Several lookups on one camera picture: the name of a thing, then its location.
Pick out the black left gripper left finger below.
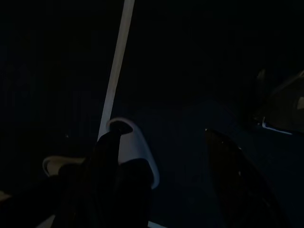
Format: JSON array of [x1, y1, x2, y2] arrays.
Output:
[[57, 132, 153, 228]]

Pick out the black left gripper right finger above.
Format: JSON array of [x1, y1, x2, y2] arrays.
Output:
[[205, 129, 291, 228]]

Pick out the white slipper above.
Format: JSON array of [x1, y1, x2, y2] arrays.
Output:
[[106, 117, 160, 190]]

